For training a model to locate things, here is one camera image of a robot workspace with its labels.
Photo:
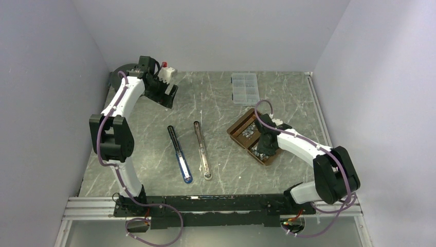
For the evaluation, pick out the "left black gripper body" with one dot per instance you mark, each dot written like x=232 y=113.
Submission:
x=157 y=92

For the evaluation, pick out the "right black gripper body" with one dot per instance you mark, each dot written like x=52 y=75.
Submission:
x=262 y=147

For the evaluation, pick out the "brown staple tray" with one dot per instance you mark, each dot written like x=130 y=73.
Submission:
x=245 y=133

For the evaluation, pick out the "black beige stapler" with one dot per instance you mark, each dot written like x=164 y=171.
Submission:
x=202 y=152

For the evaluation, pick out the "blue stapler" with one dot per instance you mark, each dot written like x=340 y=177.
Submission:
x=183 y=165

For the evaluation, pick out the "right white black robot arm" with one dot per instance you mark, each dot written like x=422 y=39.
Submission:
x=334 y=174

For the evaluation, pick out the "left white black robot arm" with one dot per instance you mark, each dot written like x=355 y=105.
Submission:
x=112 y=139

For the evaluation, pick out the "black filament spool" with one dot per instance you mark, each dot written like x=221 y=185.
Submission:
x=115 y=78

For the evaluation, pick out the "clear plastic organizer box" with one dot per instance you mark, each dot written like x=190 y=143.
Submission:
x=245 y=89

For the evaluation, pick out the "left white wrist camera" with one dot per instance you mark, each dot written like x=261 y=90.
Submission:
x=166 y=73

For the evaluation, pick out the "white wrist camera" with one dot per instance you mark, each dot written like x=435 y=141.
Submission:
x=277 y=122
x=166 y=73

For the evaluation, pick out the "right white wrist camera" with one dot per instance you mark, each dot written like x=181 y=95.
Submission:
x=277 y=122

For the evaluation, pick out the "aluminium frame rail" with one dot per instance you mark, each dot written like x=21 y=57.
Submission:
x=102 y=208

